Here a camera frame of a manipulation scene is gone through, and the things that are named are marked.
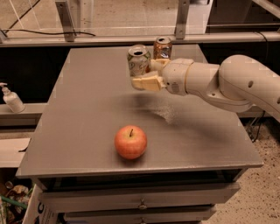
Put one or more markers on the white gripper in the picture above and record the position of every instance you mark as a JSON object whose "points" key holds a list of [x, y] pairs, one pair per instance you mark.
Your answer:
{"points": [[176, 75]]}

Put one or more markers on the white green 7up can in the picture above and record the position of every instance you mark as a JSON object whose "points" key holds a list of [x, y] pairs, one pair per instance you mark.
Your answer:
{"points": [[139, 60]]}

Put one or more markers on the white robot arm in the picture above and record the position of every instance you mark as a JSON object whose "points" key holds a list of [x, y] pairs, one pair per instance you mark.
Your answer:
{"points": [[236, 84]]}

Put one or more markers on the orange soda can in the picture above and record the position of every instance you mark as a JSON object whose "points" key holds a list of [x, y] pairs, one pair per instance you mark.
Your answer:
{"points": [[162, 48]]}

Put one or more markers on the red apple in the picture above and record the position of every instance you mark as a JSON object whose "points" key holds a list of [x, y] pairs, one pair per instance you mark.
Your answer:
{"points": [[130, 142]]}

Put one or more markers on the grey drawer cabinet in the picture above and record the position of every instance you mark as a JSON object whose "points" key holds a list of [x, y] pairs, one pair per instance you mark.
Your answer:
{"points": [[106, 152]]}

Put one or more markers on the upper grey drawer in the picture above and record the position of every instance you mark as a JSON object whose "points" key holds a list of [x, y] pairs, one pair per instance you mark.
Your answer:
{"points": [[143, 197]]}

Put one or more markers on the grey drawer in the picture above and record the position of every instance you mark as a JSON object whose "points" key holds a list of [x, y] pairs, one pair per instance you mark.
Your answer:
{"points": [[146, 216], [143, 197]]}

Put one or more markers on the white pump lotion bottle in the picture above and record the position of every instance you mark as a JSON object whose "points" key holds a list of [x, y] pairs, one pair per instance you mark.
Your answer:
{"points": [[12, 99]]}

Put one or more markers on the lower grey drawer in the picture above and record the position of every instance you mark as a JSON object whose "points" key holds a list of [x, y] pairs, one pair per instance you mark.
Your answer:
{"points": [[146, 216]]}

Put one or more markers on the white cardboard box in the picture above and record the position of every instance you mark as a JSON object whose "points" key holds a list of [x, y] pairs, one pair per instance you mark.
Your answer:
{"points": [[37, 212]]}

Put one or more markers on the metal railing frame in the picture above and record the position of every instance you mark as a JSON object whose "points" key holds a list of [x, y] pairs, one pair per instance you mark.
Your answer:
{"points": [[119, 23]]}

